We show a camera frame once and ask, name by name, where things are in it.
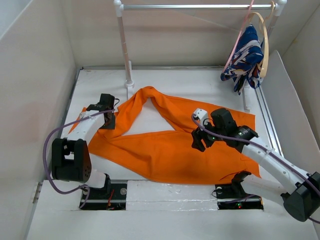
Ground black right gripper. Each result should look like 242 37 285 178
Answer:
191 117 226 152

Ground orange trousers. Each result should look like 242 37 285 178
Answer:
68 85 262 185

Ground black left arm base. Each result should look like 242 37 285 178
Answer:
79 182 128 211

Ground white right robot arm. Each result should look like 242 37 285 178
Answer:
191 108 320 222

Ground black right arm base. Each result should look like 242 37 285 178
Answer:
211 184 264 210

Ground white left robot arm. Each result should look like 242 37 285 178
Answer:
51 93 116 199

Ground pink hanger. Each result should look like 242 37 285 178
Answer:
222 0 255 72

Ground beige hanger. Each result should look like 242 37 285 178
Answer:
247 0 276 78

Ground blue patterned garment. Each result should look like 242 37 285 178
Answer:
220 24 264 95

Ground white foam board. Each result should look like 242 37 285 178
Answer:
260 50 320 174

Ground white clothes rack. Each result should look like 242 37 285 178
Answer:
113 0 287 99

